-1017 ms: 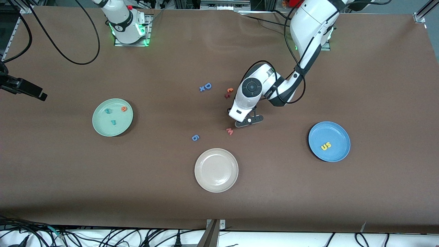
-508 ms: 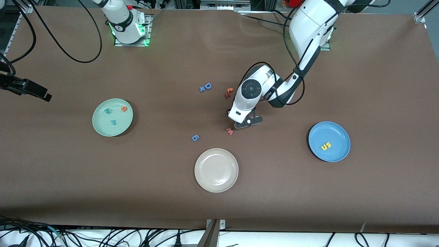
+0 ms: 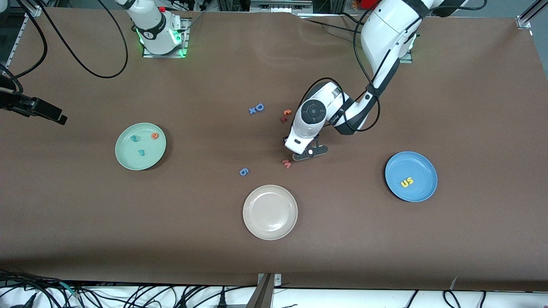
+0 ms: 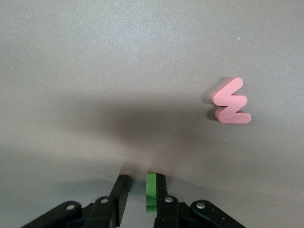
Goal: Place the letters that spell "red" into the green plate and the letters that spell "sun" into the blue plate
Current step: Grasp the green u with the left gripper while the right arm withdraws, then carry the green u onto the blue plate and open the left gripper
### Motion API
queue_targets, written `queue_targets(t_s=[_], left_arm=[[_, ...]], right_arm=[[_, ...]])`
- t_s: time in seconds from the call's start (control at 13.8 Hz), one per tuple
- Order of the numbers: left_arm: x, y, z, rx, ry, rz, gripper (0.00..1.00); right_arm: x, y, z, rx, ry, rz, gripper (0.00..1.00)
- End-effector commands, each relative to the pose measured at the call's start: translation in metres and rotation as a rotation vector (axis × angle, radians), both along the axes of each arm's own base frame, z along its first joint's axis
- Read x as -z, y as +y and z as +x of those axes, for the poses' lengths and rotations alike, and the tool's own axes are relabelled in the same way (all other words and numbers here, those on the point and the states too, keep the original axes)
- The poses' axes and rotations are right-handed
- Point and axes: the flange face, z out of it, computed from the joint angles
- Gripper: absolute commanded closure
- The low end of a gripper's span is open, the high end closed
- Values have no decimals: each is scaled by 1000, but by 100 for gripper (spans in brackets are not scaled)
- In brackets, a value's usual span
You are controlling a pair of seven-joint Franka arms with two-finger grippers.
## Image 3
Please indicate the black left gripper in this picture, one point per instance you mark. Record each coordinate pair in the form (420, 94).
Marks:
(284, 139)

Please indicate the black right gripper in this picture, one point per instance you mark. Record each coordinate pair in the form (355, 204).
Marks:
(26, 105)

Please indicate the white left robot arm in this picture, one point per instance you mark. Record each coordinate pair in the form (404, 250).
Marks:
(314, 112)

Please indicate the pink foam letter w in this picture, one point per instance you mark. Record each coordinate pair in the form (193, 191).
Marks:
(287, 164)

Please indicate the blue foam letter D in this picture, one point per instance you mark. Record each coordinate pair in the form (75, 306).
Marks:
(257, 108)

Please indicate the blue foam letter g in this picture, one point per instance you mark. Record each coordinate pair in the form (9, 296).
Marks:
(243, 172)

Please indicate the beige plate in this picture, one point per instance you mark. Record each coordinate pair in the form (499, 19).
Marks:
(269, 212)

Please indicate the pale green plate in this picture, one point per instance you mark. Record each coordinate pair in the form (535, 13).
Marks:
(128, 156)

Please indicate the blue plate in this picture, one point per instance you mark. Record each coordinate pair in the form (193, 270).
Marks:
(421, 171)

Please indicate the brown table cover sheet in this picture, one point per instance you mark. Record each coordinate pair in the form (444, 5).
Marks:
(385, 239)

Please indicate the silver equipment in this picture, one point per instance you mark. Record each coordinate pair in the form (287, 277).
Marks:
(280, 6)

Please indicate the red box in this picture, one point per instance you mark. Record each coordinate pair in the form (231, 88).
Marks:
(368, 3)

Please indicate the aluminium frame rail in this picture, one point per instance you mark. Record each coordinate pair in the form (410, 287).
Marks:
(19, 36)

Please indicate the metal corner bracket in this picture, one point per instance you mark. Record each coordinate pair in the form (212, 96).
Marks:
(524, 22)
(34, 11)

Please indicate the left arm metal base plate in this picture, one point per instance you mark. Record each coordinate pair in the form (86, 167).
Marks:
(406, 60)

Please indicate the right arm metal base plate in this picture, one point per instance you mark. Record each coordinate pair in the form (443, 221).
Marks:
(185, 38)

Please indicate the aluminium profile with bracket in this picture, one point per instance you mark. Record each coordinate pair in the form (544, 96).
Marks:
(263, 295)

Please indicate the aluminium frame strut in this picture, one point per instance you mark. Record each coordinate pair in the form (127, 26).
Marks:
(535, 10)

